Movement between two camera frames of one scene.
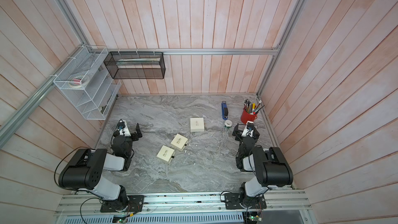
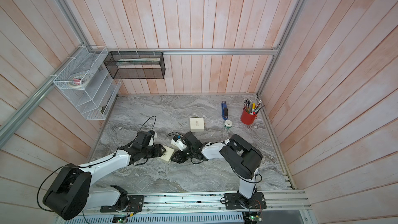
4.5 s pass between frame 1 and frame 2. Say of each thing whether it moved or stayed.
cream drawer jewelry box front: stayed
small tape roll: stayed
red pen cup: stayed
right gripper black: moved
